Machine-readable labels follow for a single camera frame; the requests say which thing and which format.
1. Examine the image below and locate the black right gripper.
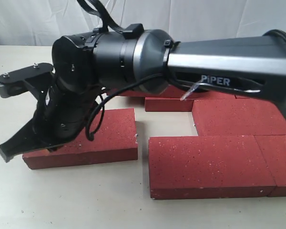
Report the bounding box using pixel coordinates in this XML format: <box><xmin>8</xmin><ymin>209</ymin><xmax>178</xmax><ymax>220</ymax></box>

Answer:
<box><xmin>0</xmin><ymin>83</ymin><xmax>102</xmax><ymax>163</ymax></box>

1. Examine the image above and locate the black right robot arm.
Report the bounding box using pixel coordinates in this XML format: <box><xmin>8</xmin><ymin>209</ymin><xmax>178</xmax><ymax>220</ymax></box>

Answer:
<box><xmin>0</xmin><ymin>24</ymin><xmax>286</xmax><ymax>162</ymax></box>

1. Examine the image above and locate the front row large red brick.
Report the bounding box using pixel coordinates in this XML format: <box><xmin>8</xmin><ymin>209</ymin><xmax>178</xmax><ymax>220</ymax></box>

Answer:
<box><xmin>148</xmin><ymin>135</ymin><xmax>276</xmax><ymax>200</ymax></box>

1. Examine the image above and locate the third row red brick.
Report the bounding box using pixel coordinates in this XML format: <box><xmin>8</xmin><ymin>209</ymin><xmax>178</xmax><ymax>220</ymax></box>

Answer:
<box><xmin>192</xmin><ymin>99</ymin><xmax>286</xmax><ymax>136</ymax></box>

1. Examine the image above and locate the second row right red brick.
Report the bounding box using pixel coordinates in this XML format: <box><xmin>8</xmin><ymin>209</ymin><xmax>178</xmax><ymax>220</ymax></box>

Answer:
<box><xmin>235</xmin><ymin>95</ymin><xmax>250</xmax><ymax>99</ymax></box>

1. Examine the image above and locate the white plastic backdrop sheet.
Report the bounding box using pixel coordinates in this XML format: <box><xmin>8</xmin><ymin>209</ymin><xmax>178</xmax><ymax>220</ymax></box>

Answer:
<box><xmin>0</xmin><ymin>0</ymin><xmax>286</xmax><ymax>46</ymax></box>

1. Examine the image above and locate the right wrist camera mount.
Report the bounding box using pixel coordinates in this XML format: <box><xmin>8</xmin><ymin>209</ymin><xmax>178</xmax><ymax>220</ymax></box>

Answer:
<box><xmin>0</xmin><ymin>62</ymin><xmax>53</xmax><ymax>99</ymax></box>

